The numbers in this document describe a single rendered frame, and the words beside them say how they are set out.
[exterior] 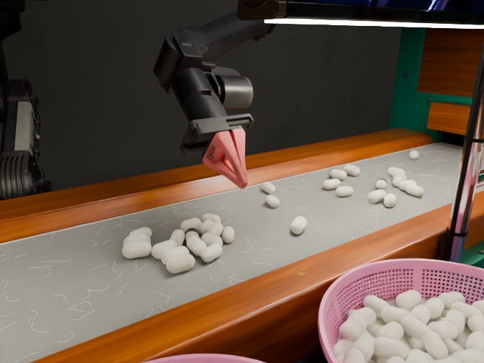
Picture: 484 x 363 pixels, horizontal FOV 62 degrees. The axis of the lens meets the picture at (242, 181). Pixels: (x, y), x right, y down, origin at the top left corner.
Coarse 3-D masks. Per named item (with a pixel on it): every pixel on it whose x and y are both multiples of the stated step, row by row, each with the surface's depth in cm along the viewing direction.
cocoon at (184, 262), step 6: (174, 258) 50; (180, 258) 50; (186, 258) 50; (192, 258) 51; (168, 264) 50; (174, 264) 49; (180, 264) 50; (186, 264) 50; (192, 264) 50; (168, 270) 50; (174, 270) 49; (180, 270) 50; (186, 270) 51
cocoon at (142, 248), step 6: (126, 246) 53; (132, 246) 53; (138, 246) 53; (144, 246) 53; (150, 246) 54; (126, 252) 53; (132, 252) 53; (138, 252) 53; (144, 252) 53; (150, 252) 54; (132, 258) 53
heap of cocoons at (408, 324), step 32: (352, 320) 41; (384, 320) 43; (416, 320) 41; (448, 320) 42; (480, 320) 41; (352, 352) 37; (384, 352) 38; (416, 352) 37; (448, 352) 40; (480, 352) 37
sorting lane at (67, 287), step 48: (432, 144) 112; (240, 192) 77; (288, 192) 77; (432, 192) 77; (48, 240) 59; (96, 240) 59; (240, 240) 59; (288, 240) 59; (336, 240) 59; (0, 288) 47; (48, 288) 47; (96, 288) 47; (144, 288) 47; (192, 288) 47; (0, 336) 40; (48, 336) 40; (96, 336) 40
